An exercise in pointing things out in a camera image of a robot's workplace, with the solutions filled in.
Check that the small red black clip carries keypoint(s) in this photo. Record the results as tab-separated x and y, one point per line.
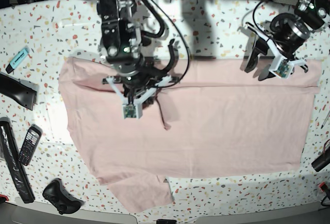
323	187

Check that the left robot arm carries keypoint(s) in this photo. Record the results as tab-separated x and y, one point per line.
309	15

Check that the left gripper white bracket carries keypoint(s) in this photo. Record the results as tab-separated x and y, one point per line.
284	61

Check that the black game controller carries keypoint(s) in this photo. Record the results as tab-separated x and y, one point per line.
58	196

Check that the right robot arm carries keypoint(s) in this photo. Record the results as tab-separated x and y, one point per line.
122	39

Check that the pink T-shirt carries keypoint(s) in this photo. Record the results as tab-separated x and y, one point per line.
217	122

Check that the black cylinder with wires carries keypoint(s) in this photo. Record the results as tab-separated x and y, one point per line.
323	159

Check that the black remote control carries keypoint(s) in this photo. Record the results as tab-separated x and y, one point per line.
30	143

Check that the teal highlighter marker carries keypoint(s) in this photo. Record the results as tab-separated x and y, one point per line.
16	60

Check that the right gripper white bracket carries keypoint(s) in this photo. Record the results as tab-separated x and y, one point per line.
138	90

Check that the black stapler tool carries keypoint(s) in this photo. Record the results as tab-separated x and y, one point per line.
20	93

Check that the long black bar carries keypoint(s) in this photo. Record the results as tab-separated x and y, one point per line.
11	156

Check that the grey pen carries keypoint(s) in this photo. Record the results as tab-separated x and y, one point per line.
325	120

